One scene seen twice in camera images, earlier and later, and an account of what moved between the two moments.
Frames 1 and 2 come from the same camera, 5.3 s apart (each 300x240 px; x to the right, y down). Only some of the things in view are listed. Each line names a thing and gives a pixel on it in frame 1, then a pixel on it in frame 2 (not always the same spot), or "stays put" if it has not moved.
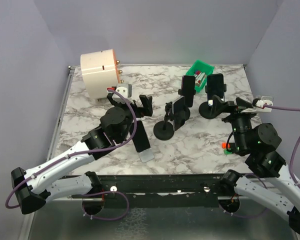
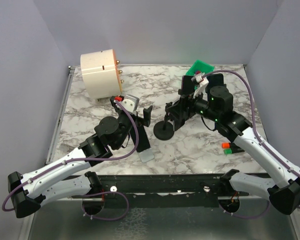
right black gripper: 218,106 -> 177,110
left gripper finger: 147,104 -> 146,115
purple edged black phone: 188,87 stays put
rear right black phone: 215,85 stays put
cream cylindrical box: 101,71 stays put
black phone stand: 164,130 stays put
